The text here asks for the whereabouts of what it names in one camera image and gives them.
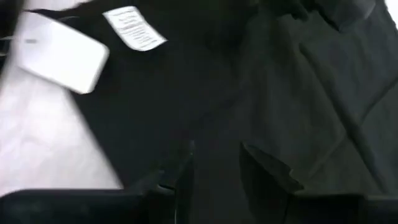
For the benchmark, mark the white rounded rectangular block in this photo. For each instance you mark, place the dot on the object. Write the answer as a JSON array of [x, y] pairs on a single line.
[[59, 53]]

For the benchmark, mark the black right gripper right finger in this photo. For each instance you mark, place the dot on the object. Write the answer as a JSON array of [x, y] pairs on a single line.
[[267, 186]]

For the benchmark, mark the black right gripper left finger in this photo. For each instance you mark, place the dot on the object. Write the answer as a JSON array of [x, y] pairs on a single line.
[[183, 186]]

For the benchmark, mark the black cloth napkin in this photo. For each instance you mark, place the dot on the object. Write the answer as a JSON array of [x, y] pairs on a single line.
[[217, 77]]

